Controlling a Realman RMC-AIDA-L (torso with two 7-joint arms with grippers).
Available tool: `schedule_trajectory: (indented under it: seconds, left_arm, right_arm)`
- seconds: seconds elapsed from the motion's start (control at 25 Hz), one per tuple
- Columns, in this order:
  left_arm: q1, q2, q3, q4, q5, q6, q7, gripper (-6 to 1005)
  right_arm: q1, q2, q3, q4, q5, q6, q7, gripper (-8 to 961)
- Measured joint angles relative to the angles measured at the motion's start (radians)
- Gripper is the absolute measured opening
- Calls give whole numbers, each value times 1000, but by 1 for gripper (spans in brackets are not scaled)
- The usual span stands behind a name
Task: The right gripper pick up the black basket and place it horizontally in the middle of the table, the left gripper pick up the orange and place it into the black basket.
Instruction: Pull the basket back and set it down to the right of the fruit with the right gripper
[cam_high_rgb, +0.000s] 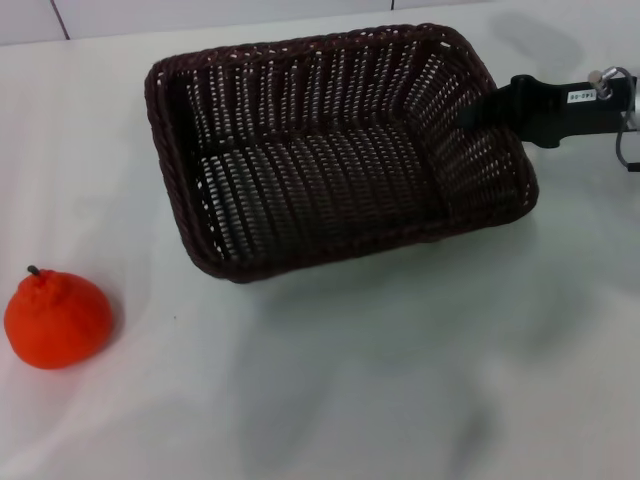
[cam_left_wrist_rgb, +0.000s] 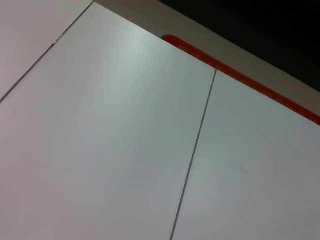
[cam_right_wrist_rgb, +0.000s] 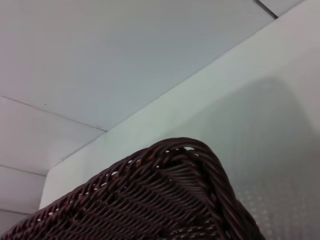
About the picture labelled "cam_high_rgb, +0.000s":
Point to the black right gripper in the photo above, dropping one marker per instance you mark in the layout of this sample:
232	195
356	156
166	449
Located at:
585	120

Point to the dark brown woven basket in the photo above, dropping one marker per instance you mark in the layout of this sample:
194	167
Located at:
320	185

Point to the orange tangerine with stem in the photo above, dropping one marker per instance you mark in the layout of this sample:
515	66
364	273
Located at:
57	325

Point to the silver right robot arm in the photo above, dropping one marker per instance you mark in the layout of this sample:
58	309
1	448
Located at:
637	100

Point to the white tablecloth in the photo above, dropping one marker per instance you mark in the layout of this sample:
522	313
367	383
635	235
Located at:
320	380

